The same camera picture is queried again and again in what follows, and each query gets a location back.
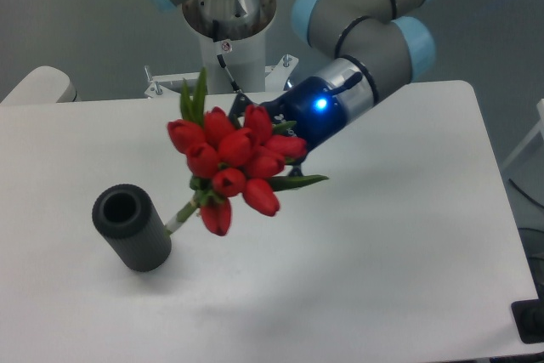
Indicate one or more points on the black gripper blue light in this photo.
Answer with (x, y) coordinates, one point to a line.
(312, 104)

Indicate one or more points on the red tulip bouquet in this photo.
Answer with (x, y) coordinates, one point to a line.
(240, 155)

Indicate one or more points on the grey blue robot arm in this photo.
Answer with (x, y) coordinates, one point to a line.
(374, 46)

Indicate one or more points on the dark grey ribbed vase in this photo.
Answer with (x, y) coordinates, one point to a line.
(126, 217)

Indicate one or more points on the white chair edge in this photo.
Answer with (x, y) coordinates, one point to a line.
(43, 85)

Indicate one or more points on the white furniture leg right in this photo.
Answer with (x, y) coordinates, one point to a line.
(528, 146)

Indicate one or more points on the black box at table corner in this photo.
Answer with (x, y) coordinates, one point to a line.
(528, 316)

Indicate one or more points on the white metal base frame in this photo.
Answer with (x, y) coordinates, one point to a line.
(277, 78)

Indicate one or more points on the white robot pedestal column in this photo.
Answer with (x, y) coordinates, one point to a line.
(232, 39)

